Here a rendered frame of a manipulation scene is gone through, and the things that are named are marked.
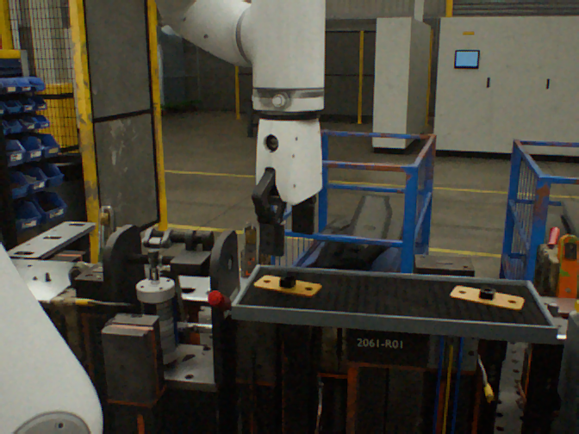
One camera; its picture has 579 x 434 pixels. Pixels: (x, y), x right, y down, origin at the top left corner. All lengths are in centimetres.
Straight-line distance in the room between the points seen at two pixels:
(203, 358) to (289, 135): 47
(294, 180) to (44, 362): 33
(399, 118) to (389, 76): 64
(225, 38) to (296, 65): 11
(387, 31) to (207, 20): 811
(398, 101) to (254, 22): 811
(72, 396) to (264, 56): 39
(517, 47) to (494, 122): 107
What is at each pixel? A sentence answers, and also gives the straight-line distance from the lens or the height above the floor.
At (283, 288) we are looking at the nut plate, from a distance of 73.
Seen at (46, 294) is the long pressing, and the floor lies 100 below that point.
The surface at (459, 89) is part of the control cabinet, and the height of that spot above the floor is 99.
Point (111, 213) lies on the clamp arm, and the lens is 136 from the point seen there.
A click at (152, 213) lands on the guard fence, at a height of 23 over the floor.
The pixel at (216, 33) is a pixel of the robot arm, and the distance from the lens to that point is 71.
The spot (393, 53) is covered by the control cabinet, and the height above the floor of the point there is 149.
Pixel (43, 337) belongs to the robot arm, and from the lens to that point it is 50.
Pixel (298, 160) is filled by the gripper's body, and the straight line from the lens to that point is 66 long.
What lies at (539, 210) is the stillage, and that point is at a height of 79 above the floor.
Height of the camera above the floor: 145
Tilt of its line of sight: 16 degrees down
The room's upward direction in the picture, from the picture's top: straight up
